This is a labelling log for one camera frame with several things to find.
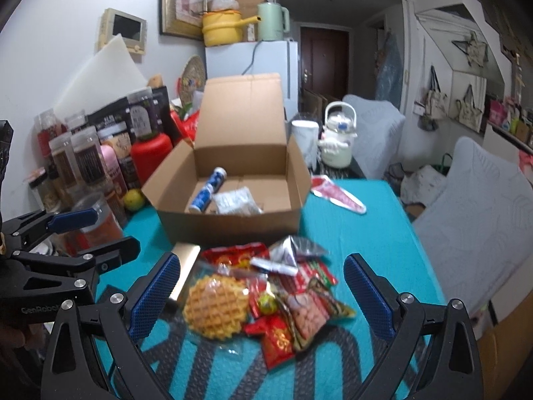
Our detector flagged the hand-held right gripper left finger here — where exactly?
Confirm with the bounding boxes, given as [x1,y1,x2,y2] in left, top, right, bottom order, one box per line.
[41,252,182,400]

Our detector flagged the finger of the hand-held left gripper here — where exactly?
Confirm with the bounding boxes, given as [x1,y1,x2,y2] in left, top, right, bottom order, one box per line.
[10,236,141,296]
[2,208,99,255]

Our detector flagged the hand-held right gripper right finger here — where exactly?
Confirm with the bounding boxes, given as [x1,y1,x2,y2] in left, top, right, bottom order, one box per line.
[343,252,484,400]

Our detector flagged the yellow waffle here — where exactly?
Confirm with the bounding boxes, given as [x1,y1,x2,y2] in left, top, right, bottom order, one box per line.
[180,260,254,353]

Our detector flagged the green edged nut packet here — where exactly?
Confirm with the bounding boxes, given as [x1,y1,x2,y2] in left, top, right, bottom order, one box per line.
[277,279,356,353]

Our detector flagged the red packet with clear window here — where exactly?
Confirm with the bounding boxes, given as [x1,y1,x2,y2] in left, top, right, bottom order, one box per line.
[201,242,271,278]

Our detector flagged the brown cardboard box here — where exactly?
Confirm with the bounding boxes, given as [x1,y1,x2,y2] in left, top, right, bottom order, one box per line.
[142,73,312,247]

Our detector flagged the yellow candy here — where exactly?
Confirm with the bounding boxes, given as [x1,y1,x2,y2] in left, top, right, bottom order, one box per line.
[258,292,279,315]

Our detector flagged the small red gold packet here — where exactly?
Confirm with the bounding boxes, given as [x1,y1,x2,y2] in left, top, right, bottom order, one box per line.
[244,314,296,371]

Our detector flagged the person's left hand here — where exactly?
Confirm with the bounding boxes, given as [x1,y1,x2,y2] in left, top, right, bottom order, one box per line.
[0,325,48,384]

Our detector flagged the yellow green citrus fruit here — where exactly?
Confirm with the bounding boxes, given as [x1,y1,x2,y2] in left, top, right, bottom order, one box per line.
[123,189,146,212]

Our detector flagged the long red snack packet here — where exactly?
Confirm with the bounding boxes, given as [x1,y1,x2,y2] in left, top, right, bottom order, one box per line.
[291,258,339,296]

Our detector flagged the group of clear plastic jars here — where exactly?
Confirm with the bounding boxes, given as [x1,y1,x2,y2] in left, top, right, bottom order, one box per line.
[27,87,157,255]

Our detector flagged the pink bottle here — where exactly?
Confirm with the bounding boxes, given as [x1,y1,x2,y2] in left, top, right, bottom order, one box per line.
[100,144,128,192]

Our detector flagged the silver foil packet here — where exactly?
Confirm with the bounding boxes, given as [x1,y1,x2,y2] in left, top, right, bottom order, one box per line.
[268,235,329,267]

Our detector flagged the red chair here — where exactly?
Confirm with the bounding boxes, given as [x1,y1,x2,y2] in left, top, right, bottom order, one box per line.
[131,133,173,188]

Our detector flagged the white wrapped snack stick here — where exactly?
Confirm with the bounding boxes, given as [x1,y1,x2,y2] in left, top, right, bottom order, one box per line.
[250,257,298,276]

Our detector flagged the red white triangular packet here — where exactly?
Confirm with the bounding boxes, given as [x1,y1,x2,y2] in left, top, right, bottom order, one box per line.
[310,176,367,214]

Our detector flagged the blue and white tube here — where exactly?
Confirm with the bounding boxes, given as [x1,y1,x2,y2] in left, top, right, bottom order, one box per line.
[189,167,228,214]

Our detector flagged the black snack pouch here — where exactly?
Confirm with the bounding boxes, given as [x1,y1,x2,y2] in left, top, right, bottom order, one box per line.
[85,85,171,144]

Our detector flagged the clear plastic packet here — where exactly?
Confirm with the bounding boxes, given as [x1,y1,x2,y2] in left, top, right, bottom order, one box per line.
[214,187,264,216]

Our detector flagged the white bag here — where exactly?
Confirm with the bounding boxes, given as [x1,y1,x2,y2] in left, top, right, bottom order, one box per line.
[402,164,448,207]

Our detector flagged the white quilted mattress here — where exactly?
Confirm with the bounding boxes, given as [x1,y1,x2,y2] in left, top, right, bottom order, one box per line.
[410,137,533,330]

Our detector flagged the red plastic bag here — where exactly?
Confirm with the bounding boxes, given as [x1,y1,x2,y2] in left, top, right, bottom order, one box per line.
[171,108,201,142]

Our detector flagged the large cardboard carton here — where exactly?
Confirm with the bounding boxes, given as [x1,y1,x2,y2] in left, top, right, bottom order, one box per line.
[477,296,533,400]

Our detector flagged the white foam board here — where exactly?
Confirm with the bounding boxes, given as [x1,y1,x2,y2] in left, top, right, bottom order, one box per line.
[54,35,148,117]

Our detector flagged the white teapot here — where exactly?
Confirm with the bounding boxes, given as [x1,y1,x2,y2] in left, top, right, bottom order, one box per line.
[317,102,359,168]

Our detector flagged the small white covered chair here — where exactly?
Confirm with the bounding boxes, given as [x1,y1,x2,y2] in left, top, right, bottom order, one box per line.
[342,94,406,180]

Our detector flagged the white mug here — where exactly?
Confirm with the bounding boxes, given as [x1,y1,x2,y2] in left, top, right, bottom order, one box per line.
[290,120,319,167]

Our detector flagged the woven basket tray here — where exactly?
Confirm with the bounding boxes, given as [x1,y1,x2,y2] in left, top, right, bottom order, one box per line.
[177,55,207,105]

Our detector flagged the canvas tote bag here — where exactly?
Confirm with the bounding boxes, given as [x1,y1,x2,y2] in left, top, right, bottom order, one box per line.
[455,84,484,131]
[416,67,449,119]

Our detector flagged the blue wrapped board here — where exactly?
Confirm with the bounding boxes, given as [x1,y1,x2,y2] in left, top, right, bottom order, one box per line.
[375,31,404,103]

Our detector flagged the dark brown door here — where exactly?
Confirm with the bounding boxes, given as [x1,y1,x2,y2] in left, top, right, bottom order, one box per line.
[300,26,349,96]

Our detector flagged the framed picture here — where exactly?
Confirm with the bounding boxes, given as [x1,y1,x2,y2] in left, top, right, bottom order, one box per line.
[159,0,208,42]

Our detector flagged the yellow pot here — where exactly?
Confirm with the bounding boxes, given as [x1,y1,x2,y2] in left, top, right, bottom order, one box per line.
[202,10,263,47]

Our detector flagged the white refrigerator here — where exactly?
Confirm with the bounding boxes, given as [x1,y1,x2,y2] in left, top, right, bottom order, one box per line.
[205,39,299,121]

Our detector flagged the pale green kettle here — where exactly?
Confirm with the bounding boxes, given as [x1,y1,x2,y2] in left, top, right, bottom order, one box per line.
[256,2,290,42]

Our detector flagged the beige wall intercom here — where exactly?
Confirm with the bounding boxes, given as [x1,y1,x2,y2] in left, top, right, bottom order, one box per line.
[98,7,148,56]

